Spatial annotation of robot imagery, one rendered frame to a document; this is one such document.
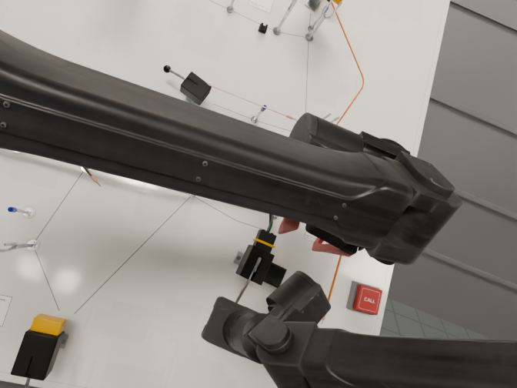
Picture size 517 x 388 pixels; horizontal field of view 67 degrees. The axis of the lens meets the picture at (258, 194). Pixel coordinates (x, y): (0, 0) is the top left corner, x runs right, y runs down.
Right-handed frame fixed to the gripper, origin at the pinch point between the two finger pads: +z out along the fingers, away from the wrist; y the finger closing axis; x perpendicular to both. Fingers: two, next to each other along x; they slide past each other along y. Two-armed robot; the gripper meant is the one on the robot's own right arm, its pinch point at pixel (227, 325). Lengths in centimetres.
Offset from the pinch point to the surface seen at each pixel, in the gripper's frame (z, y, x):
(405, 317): 169, -157, -57
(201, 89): -5.7, 22.5, -33.9
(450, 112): 91, -94, -155
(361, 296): 1.0, -22.8, -15.3
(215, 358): 7.9, -2.4, 5.8
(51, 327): -0.7, 24.6, 10.5
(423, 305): 173, -171, -72
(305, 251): 3.9, -9.8, -19.0
